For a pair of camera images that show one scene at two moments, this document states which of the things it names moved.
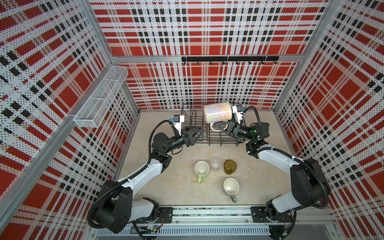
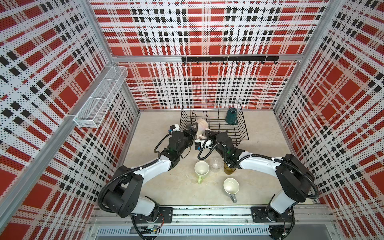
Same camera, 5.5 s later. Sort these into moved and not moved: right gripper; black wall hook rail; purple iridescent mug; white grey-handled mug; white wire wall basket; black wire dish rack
Moved: right gripper; purple iridescent mug
Not moved: black wire dish rack; black wall hook rail; white wire wall basket; white grey-handled mug
